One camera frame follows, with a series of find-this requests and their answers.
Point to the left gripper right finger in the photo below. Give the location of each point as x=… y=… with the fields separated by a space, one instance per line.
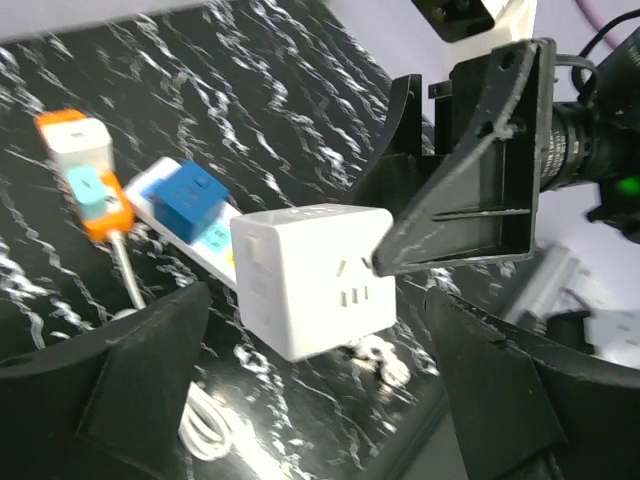
x=526 y=407

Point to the blue cube adapter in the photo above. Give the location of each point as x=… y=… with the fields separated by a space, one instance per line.
x=188 y=201

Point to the white cube adapter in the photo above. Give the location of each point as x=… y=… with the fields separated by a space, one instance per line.
x=304 y=277

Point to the white power strip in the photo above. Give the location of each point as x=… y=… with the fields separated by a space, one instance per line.
x=212 y=250

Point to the white USB charger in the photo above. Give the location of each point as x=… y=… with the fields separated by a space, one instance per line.
x=80 y=142

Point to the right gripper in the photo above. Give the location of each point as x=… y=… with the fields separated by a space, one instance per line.
x=458 y=163

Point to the black marble mat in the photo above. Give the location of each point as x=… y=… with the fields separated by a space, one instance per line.
x=279 y=103

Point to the orange power strip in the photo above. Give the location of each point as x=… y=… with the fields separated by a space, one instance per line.
x=120 y=217

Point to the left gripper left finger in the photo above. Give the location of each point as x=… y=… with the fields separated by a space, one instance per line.
x=105 y=404

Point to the teal USB charger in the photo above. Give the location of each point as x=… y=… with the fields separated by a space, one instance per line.
x=90 y=195

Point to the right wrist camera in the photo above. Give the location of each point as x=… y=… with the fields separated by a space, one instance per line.
x=487 y=23

